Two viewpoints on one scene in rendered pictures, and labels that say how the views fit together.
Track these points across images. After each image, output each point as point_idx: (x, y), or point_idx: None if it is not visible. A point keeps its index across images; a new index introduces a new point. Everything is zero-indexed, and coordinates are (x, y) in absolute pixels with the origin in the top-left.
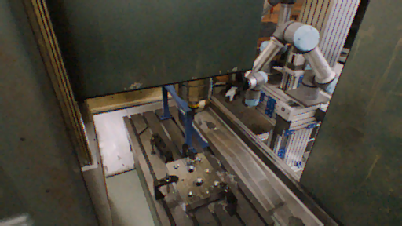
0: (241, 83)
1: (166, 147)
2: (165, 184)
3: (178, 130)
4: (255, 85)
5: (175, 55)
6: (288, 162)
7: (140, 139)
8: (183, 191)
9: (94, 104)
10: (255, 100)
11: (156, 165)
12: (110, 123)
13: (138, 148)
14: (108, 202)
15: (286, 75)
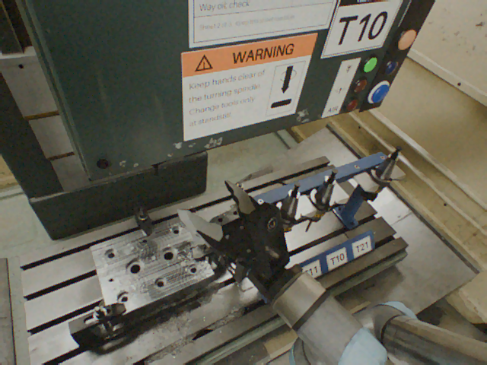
0: (252, 257)
1: (233, 217)
2: (136, 215)
3: (306, 242)
4: (291, 325)
5: None
6: None
7: (269, 186)
8: (119, 242)
9: (336, 115)
10: (294, 362)
11: (208, 214)
12: (320, 152)
13: (245, 186)
14: (25, 119)
15: None
